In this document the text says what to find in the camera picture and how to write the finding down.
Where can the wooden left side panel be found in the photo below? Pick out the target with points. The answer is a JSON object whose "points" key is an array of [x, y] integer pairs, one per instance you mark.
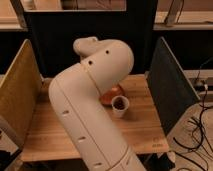
{"points": [[19, 90]]}

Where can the orange bowl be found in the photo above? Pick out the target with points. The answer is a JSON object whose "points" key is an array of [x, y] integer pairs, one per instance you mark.
{"points": [[106, 98]]}

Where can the power strip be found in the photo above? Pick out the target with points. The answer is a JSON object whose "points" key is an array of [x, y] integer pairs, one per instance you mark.
{"points": [[201, 84]]}

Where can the dark right side panel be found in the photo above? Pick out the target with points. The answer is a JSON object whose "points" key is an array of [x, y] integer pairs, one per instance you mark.
{"points": [[171, 90]]}

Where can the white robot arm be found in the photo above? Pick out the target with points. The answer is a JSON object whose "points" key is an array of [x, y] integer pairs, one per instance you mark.
{"points": [[74, 95]]}

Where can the black back panel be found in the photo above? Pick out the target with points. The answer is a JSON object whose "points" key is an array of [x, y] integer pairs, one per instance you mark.
{"points": [[52, 33]]}

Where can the white paper cup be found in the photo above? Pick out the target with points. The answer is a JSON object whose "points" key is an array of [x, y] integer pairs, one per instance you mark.
{"points": [[120, 105]]}

